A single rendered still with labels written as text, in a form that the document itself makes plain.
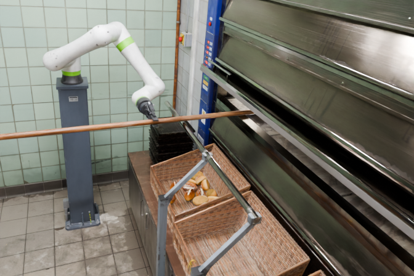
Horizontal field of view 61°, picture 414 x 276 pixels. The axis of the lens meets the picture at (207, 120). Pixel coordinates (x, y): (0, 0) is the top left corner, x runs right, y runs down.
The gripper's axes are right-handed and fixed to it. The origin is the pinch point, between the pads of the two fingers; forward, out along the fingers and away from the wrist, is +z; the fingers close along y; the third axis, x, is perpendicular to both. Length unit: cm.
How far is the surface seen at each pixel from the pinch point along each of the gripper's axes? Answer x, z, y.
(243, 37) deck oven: -54, -6, -46
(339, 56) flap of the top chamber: -51, 74, -56
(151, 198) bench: -3, -10, 62
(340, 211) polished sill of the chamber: -52, 94, 2
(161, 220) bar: 6, 40, 37
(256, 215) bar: -16, 87, 1
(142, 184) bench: 0, -27, 62
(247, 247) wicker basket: -42, 51, 60
